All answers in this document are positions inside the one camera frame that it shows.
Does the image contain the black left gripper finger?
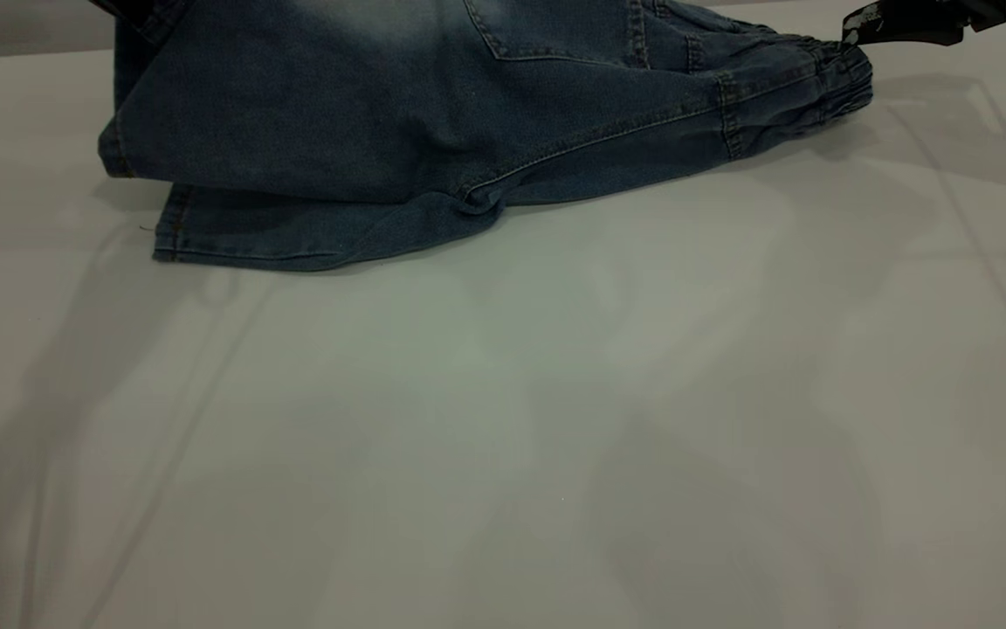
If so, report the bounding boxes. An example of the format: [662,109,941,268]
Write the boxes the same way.
[88,0,161,27]

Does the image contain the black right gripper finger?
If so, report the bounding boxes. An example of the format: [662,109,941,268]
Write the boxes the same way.
[842,0,968,47]

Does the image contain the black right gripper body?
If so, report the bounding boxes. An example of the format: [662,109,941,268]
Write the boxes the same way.
[964,0,1006,41]

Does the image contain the blue denim shorts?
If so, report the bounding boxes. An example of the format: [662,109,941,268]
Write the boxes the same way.
[97,0,875,273]

